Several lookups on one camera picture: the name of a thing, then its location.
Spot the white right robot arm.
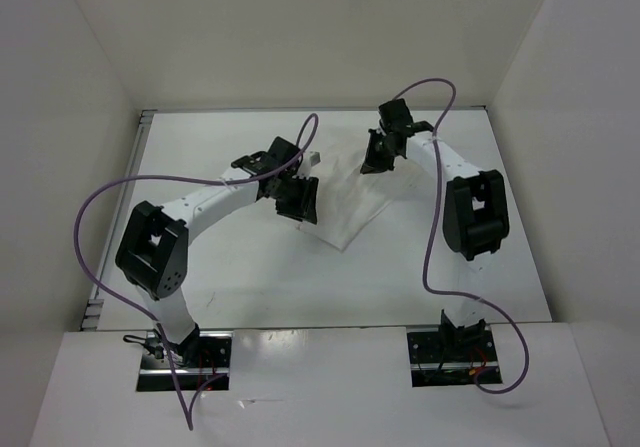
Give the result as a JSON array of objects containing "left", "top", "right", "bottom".
[{"left": 361, "top": 121, "right": 510, "bottom": 360}]

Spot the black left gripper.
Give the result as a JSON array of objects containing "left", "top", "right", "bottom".
[{"left": 272, "top": 172, "right": 318, "bottom": 224}]

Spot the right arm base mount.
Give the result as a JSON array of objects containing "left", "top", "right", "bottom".
[{"left": 406, "top": 326, "right": 502, "bottom": 388}]

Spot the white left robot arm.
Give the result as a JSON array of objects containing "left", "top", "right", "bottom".
[{"left": 115, "top": 147, "right": 320, "bottom": 367}]

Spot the white skirt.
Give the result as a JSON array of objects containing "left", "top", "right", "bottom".
[{"left": 298, "top": 127, "right": 407, "bottom": 251}]

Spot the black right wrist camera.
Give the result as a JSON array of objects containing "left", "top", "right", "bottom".
[{"left": 378, "top": 98, "right": 414, "bottom": 134}]

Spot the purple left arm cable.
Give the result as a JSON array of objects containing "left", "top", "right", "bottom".
[{"left": 73, "top": 112, "right": 321, "bottom": 432}]

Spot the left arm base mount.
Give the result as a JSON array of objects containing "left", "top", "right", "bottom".
[{"left": 122, "top": 331, "right": 233, "bottom": 392}]

